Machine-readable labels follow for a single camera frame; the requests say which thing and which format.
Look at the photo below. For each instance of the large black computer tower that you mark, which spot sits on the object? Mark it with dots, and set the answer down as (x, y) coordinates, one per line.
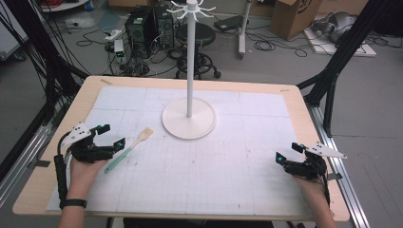
(139, 31)

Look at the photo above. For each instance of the white hook rack stand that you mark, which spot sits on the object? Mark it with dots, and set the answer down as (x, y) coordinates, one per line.
(189, 122)

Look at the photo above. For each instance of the grey headset device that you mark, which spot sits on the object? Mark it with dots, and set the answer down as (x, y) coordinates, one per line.
(337, 25)

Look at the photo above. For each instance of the white floor stand pole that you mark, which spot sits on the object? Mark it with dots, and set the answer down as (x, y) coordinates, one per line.
(243, 34)

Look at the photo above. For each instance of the black round stool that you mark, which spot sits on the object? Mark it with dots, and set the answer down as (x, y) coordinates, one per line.
(196, 34)

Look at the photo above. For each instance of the aluminium rail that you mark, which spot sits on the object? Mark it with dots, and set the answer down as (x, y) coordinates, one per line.
(343, 177)
(22, 167)

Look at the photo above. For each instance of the white floor board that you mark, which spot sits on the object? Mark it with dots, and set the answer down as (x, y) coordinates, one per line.
(342, 49)

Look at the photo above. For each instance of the white grid mat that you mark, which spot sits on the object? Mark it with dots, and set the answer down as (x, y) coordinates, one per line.
(196, 177)

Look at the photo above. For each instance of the black flat laptop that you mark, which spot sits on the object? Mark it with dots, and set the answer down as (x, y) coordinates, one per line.
(228, 23)

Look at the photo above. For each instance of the person's dark clothing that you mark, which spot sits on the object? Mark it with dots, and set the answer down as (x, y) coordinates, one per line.
(196, 223)

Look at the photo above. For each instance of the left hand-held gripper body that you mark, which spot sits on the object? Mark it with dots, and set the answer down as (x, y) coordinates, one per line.
(85, 152)

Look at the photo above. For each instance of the white round table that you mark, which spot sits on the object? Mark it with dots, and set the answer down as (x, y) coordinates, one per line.
(63, 4)

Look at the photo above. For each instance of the cardboard box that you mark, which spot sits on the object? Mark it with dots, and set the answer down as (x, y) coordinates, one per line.
(293, 17)

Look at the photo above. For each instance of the slim black computer tower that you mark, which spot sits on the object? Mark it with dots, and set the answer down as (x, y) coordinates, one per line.
(164, 27)

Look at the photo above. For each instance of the brown tape strip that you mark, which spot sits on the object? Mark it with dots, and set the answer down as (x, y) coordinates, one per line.
(106, 82)

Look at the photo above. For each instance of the person's right hand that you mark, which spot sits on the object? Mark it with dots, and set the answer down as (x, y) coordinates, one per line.
(315, 190)

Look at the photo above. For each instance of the black tape piece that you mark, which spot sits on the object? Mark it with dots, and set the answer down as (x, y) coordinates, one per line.
(42, 163)
(335, 176)

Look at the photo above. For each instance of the white box with green light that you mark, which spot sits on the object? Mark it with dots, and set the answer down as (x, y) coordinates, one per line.
(119, 49)

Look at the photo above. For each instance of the black metal frame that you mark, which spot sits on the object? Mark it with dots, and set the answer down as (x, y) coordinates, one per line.
(342, 53)
(47, 57)

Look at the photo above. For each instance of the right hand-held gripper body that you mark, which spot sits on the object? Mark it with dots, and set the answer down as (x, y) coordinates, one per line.
(309, 169)

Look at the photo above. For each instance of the person's left hand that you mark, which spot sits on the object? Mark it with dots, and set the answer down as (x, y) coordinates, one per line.
(80, 175)

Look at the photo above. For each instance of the white power strip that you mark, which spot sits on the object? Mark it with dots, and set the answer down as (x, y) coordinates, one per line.
(114, 34)

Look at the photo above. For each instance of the black wristband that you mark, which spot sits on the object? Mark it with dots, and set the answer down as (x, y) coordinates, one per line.
(73, 203)

